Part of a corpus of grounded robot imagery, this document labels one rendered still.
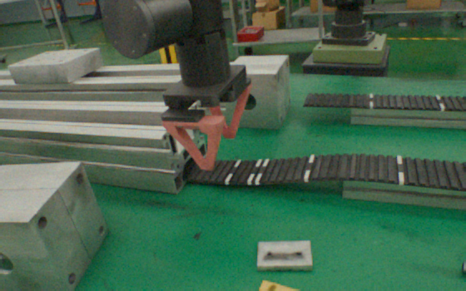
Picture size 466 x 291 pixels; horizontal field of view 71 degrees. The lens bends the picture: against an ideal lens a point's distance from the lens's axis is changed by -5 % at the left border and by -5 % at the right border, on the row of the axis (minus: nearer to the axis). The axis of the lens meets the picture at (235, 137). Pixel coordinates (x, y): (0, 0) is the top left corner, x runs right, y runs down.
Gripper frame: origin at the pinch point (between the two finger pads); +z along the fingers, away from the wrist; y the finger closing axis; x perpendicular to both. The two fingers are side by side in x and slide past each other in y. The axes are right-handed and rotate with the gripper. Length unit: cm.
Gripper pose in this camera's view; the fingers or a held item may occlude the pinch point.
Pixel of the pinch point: (218, 146)
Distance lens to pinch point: 43.5
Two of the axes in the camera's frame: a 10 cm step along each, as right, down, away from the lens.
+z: 1.2, 8.8, 4.7
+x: 9.4, 0.5, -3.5
